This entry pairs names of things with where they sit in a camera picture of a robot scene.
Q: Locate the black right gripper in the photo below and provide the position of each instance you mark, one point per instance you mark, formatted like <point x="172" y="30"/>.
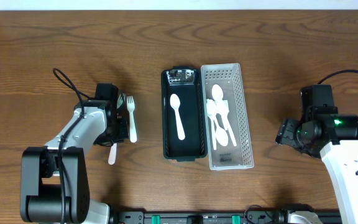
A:
<point x="286" y="134"/>

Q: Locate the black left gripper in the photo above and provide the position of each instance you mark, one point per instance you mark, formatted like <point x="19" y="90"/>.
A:
<point x="122" y="125"/>

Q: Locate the white plastic fork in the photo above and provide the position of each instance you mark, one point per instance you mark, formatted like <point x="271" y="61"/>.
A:
<point x="112" y="154"/>
<point x="132" y="128"/>

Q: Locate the white plastic spoon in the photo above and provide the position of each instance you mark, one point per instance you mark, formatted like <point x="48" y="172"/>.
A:
<point x="217" y="94"/>
<point x="210" y="116"/>
<point x="228" y="124"/>
<point x="175" y="104"/>
<point x="220" y="133"/>

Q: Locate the mint green plastic fork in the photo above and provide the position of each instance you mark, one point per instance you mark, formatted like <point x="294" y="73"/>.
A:
<point x="121" y="100"/>

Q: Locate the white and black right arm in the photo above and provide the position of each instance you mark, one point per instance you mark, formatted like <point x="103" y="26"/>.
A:
<point x="333" y="138"/>

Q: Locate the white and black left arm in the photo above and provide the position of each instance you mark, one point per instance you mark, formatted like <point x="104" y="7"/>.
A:
<point x="54" y="180"/>

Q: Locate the clear white plastic basket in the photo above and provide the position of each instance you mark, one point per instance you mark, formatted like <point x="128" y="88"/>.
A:
<point x="228" y="76"/>

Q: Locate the dark green plastic basket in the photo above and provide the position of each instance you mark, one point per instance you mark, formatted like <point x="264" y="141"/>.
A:
<point x="186" y="82"/>

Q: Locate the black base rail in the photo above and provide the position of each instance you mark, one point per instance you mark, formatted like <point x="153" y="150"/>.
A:
<point x="292" y="213"/>

